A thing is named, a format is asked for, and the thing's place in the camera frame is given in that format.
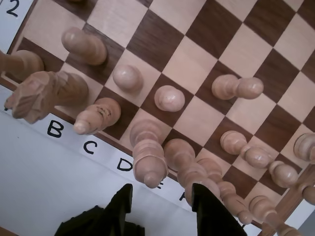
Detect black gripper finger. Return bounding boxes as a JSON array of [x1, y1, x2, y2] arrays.
[[191, 182, 247, 236], [98, 183, 134, 236]]

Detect white paper number strip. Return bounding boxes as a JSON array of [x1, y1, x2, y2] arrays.
[[0, 0, 39, 54]]

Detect white paper letter strip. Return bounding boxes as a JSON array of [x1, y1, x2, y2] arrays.
[[0, 108, 247, 228]]

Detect wooden chessboard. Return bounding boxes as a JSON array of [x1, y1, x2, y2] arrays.
[[0, 0, 315, 236]]

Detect light wooden chess king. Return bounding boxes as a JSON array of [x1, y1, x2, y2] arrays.
[[163, 138, 221, 207]]

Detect light wooden chess queen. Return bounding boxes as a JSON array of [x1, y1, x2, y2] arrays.
[[129, 118, 169, 189]]

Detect light wooden chess pawn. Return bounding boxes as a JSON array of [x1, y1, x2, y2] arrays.
[[61, 26, 108, 66], [297, 181, 315, 206], [112, 64, 144, 93], [154, 85, 186, 113], [211, 74, 264, 101], [220, 129, 274, 170], [268, 160, 300, 188]]

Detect light wooden chess bishop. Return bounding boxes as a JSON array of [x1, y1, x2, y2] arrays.
[[195, 157, 254, 225], [73, 97, 122, 135]]

